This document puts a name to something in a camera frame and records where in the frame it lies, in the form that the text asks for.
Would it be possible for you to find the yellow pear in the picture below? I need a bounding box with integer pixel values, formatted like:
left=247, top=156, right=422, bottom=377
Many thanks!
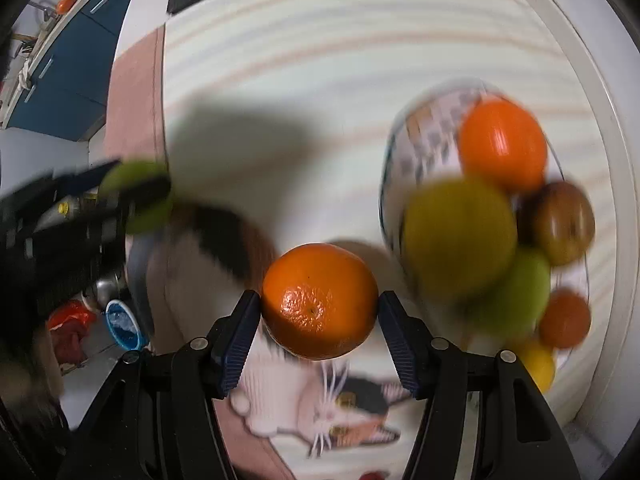
left=510, top=337, right=557, bottom=393
left=402, top=177, right=518, bottom=301

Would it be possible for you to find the red-brown round fruit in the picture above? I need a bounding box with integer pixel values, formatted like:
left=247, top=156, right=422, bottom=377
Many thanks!
left=537, top=289, right=592, bottom=350

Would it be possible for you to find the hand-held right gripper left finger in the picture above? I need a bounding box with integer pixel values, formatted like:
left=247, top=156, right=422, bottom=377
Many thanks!
left=57, top=290, right=263, bottom=480

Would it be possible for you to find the green apple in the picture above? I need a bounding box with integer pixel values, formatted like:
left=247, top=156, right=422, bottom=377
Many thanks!
left=465, top=247, right=552, bottom=338
left=100, top=160, right=176, bottom=235

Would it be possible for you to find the red plastic bag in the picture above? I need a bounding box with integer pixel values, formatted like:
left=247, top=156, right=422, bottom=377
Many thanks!
left=47, top=300, right=96, bottom=361

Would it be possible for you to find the blue bowl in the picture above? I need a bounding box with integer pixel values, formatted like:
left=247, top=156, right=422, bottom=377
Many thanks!
left=105, top=299, right=150, bottom=351

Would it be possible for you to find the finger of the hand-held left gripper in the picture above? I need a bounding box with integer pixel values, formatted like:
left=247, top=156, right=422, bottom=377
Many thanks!
left=50, top=159, right=123, bottom=196
left=90, top=175, right=173, bottom=223

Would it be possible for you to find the brown apple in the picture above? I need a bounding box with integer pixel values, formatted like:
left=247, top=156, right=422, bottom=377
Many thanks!
left=517, top=180, right=597, bottom=267

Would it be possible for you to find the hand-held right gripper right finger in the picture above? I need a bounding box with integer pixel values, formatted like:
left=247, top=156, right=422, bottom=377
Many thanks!
left=377, top=290, right=583, bottom=480

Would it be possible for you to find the cat-shaped mat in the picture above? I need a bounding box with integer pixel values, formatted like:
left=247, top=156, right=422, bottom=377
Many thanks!
left=145, top=205, right=406, bottom=461

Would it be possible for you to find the blue kitchen cabinet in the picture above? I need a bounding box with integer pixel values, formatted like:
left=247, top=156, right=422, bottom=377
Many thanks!
left=5, top=0, right=151, bottom=141

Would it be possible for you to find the oval floral ceramic plate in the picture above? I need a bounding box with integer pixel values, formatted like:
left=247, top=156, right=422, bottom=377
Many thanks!
left=378, top=77, right=591, bottom=376

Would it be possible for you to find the striped tablecloth with pink border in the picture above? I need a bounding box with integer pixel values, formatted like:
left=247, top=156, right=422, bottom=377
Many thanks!
left=102, top=0, right=626, bottom=480

